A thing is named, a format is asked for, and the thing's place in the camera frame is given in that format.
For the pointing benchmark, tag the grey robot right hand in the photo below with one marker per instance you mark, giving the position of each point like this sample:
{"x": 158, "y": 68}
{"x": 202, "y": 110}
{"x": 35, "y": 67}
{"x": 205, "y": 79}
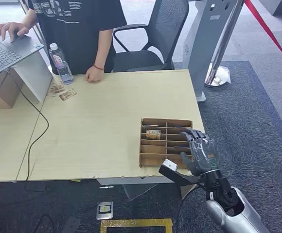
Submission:
{"x": 202, "y": 154}

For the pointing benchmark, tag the cardboard card organizer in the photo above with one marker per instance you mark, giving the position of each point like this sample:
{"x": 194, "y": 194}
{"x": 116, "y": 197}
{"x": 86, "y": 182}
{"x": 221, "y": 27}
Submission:
{"x": 153, "y": 149}

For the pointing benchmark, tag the chrome stanchion pole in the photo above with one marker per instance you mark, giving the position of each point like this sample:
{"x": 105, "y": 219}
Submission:
{"x": 224, "y": 38}

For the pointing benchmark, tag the person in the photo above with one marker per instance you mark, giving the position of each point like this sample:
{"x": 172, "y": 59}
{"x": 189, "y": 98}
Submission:
{"x": 78, "y": 35}

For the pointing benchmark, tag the black office chair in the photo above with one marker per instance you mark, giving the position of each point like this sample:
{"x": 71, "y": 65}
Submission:
{"x": 168, "y": 25}

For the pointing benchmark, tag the grey laptop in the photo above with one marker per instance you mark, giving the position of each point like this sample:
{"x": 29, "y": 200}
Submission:
{"x": 0, "y": 54}

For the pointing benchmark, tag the silver floor socket plate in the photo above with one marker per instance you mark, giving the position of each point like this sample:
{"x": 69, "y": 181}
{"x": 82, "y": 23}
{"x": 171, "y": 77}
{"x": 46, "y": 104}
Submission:
{"x": 104, "y": 210}

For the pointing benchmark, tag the person's left hand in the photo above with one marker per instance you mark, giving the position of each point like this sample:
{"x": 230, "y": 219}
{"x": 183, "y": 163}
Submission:
{"x": 94, "y": 74}

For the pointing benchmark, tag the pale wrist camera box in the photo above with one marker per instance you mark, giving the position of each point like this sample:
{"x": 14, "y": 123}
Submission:
{"x": 170, "y": 165}

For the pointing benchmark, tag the person's left forearm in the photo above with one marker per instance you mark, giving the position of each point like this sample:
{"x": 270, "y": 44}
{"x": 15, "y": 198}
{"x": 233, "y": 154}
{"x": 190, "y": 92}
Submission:
{"x": 103, "y": 48}

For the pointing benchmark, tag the printed hotel card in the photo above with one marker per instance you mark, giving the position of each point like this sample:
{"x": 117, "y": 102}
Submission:
{"x": 153, "y": 134}

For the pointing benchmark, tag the white laptop stand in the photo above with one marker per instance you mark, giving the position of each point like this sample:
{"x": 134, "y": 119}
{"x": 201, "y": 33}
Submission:
{"x": 34, "y": 74}

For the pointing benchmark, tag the yellow floor tape frame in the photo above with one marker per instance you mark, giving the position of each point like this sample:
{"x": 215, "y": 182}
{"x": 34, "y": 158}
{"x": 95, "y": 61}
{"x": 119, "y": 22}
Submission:
{"x": 136, "y": 222}

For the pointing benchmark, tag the grey kiosk stand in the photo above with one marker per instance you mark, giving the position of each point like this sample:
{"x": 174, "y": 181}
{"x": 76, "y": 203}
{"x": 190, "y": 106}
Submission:
{"x": 204, "y": 48}

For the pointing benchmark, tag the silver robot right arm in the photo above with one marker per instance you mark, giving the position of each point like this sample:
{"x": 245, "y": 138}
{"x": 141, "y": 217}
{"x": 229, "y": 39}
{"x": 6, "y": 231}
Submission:
{"x": 240, "y": 215}

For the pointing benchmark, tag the brown cardboard box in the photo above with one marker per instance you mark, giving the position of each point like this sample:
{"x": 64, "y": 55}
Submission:
{"x": 0, "y": 93}

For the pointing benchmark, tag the person's right hand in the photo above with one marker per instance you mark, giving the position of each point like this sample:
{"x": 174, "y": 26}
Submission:
{"x": 12, "y": 29}

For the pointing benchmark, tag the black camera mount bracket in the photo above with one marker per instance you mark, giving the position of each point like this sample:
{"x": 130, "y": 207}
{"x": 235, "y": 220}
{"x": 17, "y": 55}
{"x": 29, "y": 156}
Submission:
{"x": 177, "y": 178}

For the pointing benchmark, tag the person's right forearm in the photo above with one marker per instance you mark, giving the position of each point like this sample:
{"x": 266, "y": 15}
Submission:
{"x": 30, "y": 20}

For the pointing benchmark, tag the red barrier belt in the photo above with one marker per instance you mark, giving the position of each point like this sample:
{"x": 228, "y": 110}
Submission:
{"x": 264, "y": 27}

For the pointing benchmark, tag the clear plastic water bottle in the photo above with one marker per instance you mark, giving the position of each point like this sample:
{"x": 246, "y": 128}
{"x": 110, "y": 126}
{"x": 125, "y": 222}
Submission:
{"x": 60, "y": 64}

